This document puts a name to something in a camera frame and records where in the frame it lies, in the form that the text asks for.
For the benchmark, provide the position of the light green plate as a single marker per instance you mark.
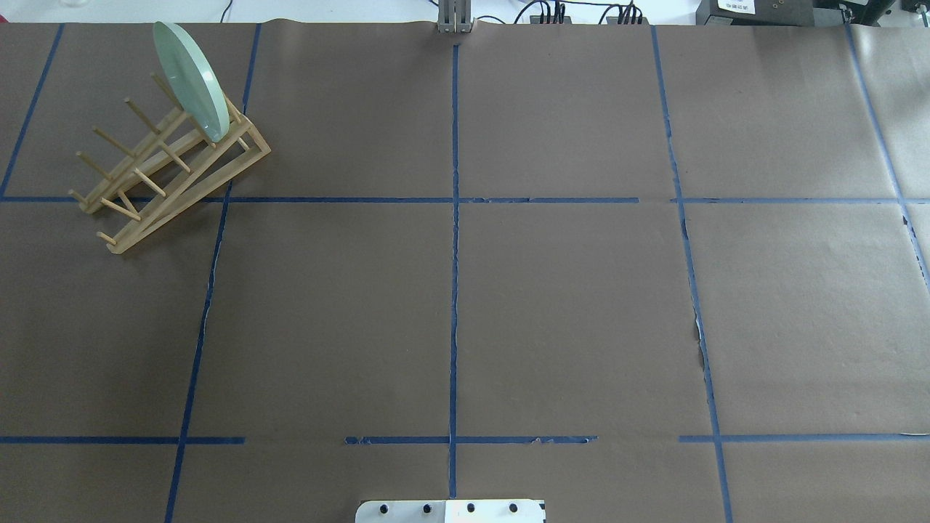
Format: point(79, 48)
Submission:
point(192, 79)

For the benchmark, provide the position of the black box with label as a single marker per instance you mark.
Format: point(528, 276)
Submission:
point(769, 13)

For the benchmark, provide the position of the black power strip right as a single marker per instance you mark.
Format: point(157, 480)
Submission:
point(623, 14)

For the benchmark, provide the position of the black power strip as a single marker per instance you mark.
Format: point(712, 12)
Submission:
point(550, 13)
point(623, 14)

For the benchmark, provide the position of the black power strip left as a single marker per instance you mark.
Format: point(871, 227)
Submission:
point(550, 13)

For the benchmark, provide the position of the wooden dish rack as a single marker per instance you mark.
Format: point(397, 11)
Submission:
point(173, 167)

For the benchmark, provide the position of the grey aluminium frame post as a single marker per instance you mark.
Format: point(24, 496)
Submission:
point(454, 16)

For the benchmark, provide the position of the white mounting base plate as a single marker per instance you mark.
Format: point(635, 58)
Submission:
point(453, 510)

